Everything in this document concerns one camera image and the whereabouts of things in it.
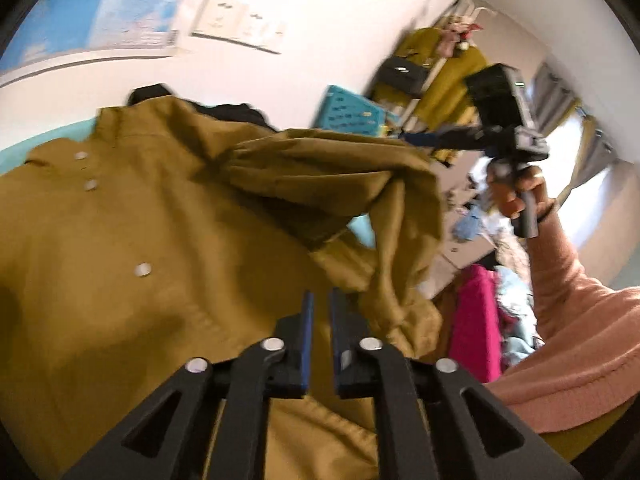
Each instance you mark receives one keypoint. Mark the pink sleeved right forearm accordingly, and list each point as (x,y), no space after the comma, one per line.
(589,363)

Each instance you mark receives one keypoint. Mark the yellow hanging garment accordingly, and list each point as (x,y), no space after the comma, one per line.
(448,51)

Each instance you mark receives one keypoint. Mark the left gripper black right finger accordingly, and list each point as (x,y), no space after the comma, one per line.
(433,421)

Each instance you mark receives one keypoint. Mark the teal perforated upper basket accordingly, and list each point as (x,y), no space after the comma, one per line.
(347,112)

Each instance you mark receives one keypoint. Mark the colourful wall map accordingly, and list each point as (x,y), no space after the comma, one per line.
(60,27)

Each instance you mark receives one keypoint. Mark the white wall socket middle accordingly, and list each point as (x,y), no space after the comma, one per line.
(261,31)

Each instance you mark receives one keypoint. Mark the right hand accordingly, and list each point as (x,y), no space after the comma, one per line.
(505,192)

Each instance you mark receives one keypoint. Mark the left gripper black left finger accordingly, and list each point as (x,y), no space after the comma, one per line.
(209,420)

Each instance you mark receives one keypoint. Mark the teal grey bed sheet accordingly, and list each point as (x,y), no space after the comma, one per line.
(15,155)

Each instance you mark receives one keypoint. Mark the black handbag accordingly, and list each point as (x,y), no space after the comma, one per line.
(403,75)

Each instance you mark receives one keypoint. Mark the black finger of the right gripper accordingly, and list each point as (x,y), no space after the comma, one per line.
(447,138)

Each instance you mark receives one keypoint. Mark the magenta garment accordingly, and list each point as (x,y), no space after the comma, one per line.
(475,340)

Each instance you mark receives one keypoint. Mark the mustard brown jacket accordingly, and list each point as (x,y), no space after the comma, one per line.
(168,234)

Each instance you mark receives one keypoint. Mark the grey window curtain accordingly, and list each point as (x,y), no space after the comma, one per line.
(579,149)

